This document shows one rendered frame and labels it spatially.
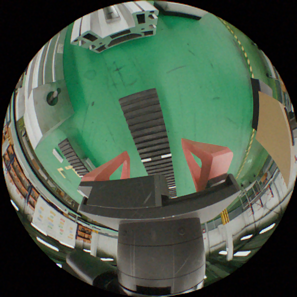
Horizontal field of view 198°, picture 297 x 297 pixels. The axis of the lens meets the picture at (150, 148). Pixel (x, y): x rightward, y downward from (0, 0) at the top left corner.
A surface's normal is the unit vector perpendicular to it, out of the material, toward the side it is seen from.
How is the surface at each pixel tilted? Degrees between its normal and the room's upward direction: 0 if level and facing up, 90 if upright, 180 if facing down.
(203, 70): 0
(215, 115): 0
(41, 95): 90
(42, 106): 90
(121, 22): 0
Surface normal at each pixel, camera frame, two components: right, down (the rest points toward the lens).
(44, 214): 0.96, -0.22
